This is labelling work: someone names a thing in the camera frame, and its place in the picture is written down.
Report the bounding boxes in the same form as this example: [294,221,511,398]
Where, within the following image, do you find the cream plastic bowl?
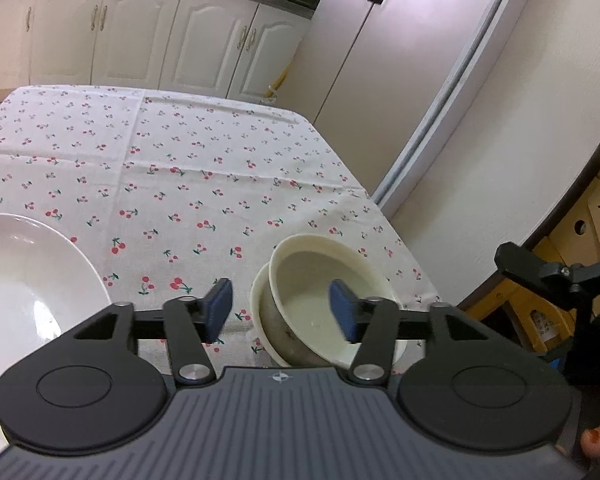
[260,234,398,367]

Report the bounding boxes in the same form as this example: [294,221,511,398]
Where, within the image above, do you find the white ceramic plate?
[0,214,110,449]

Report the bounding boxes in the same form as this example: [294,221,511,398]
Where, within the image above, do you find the stainless steel bowl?
[250,263,301,367]

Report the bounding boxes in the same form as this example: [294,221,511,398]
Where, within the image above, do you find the white lower kitchen cabinets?
[0,0,310,102]

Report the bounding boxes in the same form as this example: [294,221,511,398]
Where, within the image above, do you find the cherry print tablecloth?
[0,86,437,367]

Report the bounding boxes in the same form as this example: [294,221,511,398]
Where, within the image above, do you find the cardboard box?
[466,172,600,352]

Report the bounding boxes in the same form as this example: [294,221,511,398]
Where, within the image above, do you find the silver refrigerator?
[277,0,527,214]

